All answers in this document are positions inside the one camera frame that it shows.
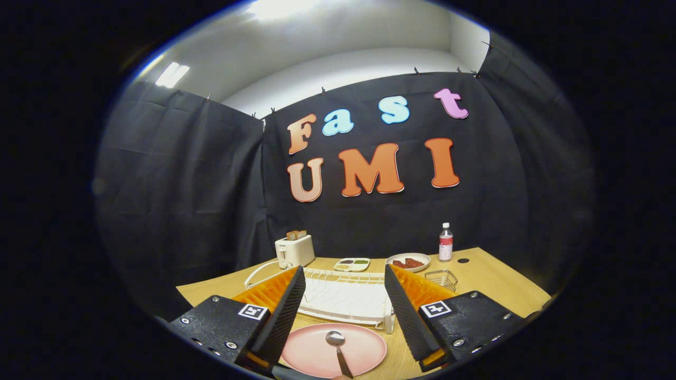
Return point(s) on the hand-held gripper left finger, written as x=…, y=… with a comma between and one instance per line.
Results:
x=285, y=316

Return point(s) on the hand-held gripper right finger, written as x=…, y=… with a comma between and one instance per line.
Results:
x=406, y=316

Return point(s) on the pink plate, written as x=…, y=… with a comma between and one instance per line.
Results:
x=364, y=348

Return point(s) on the white round plate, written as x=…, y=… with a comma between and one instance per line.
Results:
x=396, y=256

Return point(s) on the white divided dish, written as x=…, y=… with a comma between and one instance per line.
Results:
x=362, y=267

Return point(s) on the red-brown meat piece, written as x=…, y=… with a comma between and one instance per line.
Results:
x=400, y=264
x=415, y=262

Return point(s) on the white toaster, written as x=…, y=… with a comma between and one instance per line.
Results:
x=298, y=252

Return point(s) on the clear bottle with red label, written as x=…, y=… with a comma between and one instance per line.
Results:
x=446, y=245

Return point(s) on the black backdrop cloth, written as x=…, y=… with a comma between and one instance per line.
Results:
x=369, y=227

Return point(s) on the small ceiling light panel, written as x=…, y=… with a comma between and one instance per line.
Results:
x=172, y=75

